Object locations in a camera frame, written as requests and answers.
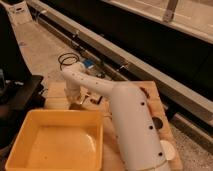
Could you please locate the black side table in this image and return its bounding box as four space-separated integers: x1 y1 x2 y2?
0 75 45 149

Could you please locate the blue power box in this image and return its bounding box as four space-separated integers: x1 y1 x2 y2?
83 59 105 79

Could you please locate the black coiled cable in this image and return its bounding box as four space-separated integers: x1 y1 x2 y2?
57 52 81 71

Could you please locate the metal frame rail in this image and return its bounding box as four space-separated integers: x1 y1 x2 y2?
27 0 213 126

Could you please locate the white floor box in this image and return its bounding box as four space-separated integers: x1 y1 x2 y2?
8 1 32 26

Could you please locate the yellow plastic bin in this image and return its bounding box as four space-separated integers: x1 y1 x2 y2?
5 110 103 171

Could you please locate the dark metal cup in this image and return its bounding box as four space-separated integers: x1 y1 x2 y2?
152 117 163 130

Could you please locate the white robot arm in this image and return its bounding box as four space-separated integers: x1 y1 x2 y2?
61 62 171 171

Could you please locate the dark grape cluster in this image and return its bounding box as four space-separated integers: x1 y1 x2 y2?
141 87 150 98

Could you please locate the dark brown wooden block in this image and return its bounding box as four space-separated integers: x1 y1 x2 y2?
91 96 103 105

